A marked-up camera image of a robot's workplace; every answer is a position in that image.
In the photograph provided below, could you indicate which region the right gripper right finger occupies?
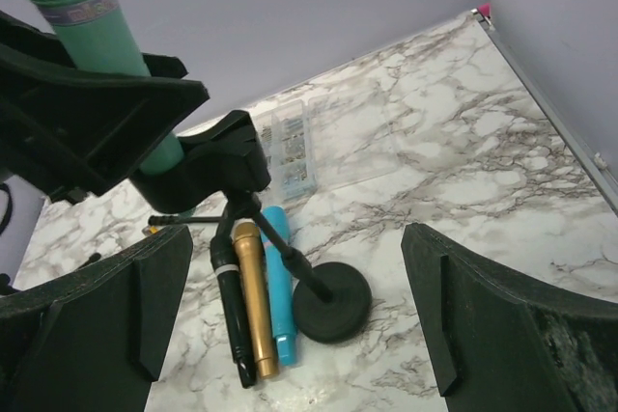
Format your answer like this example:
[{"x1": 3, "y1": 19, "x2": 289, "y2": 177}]
[{"x1": 402, "y1": 223, "x2": 617, "y2": 411}]

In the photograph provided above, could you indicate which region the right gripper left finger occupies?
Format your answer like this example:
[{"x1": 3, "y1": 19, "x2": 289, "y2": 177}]
[{"x1": 1, "y1": 227, "x2": 193, "y2": 411}]

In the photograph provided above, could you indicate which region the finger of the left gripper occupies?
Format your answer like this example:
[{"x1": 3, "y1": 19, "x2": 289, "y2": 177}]
[
  {"x1": 1, "y1": 46, "x2": 209, "y2": 203},
  {"x1": 0, "y1": 12, "x2": 188, "y2": 79}
]

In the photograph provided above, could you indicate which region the green microphone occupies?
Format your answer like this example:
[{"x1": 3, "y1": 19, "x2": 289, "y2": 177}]
[{"x1": 0, "y1": 0, "x2": 187, "y2": 177}]

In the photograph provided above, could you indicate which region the black clip stand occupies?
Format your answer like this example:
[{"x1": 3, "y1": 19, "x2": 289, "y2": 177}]
[{"x1": 130, "y1": 110, "x2": 373, "y2": 344}]

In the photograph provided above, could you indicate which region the black microphone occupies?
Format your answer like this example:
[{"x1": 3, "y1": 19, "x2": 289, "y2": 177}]
[{"x1": 211, "y1": 234, "x2": 257, "y2": 389}]

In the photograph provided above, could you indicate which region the gold microphone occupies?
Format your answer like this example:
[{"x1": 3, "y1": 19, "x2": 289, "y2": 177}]
[{"x1": 233, "y1": 221, "x2": 279, "y2": 379}]

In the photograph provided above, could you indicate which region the blue toy microphone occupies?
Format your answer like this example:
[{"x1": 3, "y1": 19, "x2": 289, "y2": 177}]
[{"x1": 261, "y1": 231, "x2": 297, "y2": 367}]

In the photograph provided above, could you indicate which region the clear plastic screw box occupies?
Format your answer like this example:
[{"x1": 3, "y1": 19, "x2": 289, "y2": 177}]
[{"x1": 254, "y1": 88, "x2": 399, "y2": 206}]

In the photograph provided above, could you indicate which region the black T-handle tool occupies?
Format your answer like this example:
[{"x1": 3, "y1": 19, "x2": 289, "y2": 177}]
[{"x1": 148, "y1": 215, "x2": 222, "y2": 228}]

